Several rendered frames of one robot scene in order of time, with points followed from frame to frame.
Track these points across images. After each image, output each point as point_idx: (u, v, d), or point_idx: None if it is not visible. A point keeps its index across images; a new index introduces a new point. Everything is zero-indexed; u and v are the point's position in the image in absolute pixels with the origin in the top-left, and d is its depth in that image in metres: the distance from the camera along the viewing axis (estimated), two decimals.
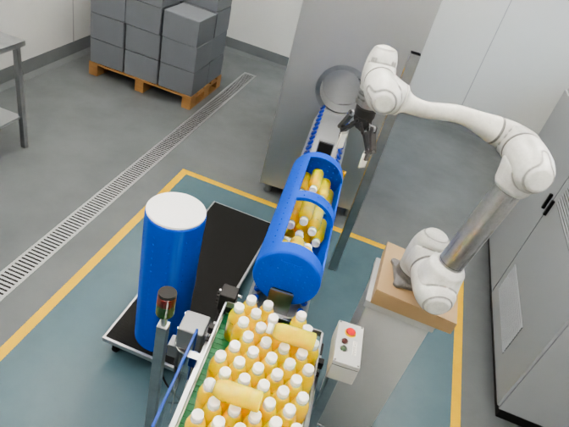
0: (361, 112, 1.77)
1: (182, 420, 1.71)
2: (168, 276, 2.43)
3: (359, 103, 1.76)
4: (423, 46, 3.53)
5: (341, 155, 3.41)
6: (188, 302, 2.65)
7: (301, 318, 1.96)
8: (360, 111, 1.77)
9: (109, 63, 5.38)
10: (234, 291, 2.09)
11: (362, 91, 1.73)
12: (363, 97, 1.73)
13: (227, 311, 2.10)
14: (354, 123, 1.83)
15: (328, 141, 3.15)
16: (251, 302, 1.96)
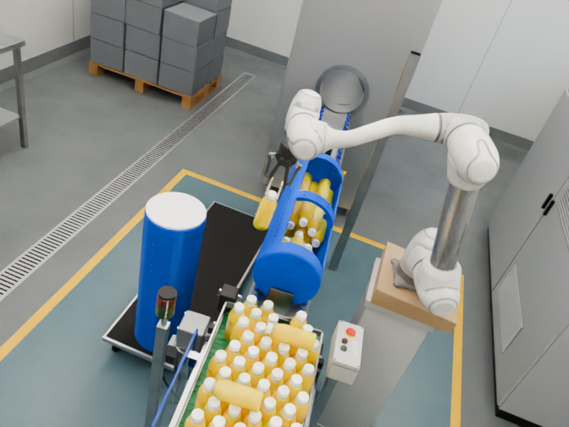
0: None
1: (182, 420, 1.71)
2: (168, 276, 2.43)
3: None
4: (423, 46, 3.53)
5: (341, 155, 3.41)
6: (188, 302, 2.65)
7: (301, 318, 1.96)
8: None
9: (109, 63, 5.38)
10: (234, 291, 2.09)
11: None
12: None
13: (227, 311, 2.10)
14: None
15: None
16: (251, 302, 1.96)
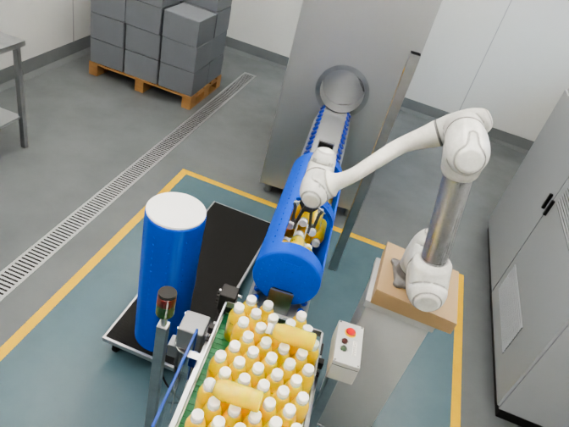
0: None
1: (182, 420, 1.71)
2: (168, 276, 2.43)
3: None
4: (423, 46, 3.53)
5: (341, 155, 3.41)
6: (188, 302, 2.65)
7: (301, 318, 1.96)
8: None
9: (109, 63, 5.38)
10: (234, 291, 2.09)
11: None
12: None
13: (227, 311, 2.10)
14: None
15: (328, 141, 3.15)
16: (251, 302, 1.96)
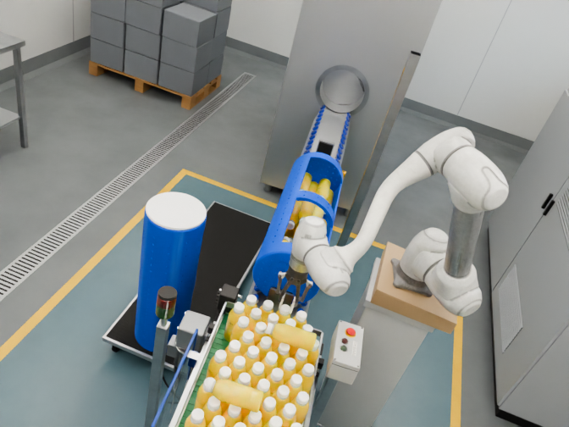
0: None
1: (182, 420, 1.71)
2: (168, 276, 2.43)
3: None
4: (423, 46, 3.53)
5: (341, 155, 3.41)
6: (188, 302, 2.65)
7: (301, 318, 1.96)
8: None
9: (109, 63, 5.38)
10: (234, 291, 2.09)
11: None
12: None
13: (227, 311, 2.10)
14: None
15: (328, 141, 3.15)
16: (251, 302, 1.96)
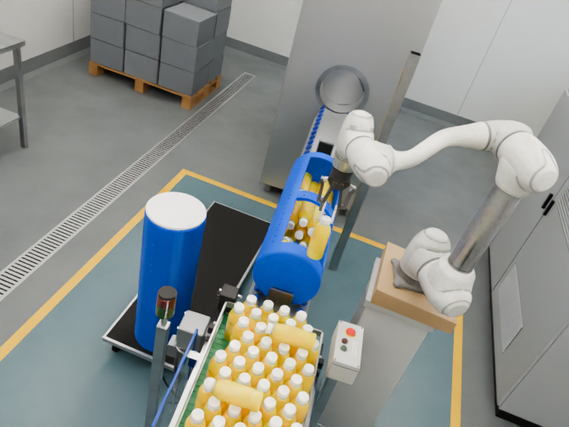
0: None
1: (182, 420, 1.71)
2: (168, 276, 2.43)
3: None
4: (423, 46, 3.53)
5: None
6: (188, 302, 2.65)
7: (301, 318, 1.96)
8: None
9: (109, 63, 5.38)
10: (234, 291, 2.09)
11: None
12: None
13: (227, 311, 2.10)
14: None
15: (328, 141, 3.15)
16: (251, 302, 1.96)
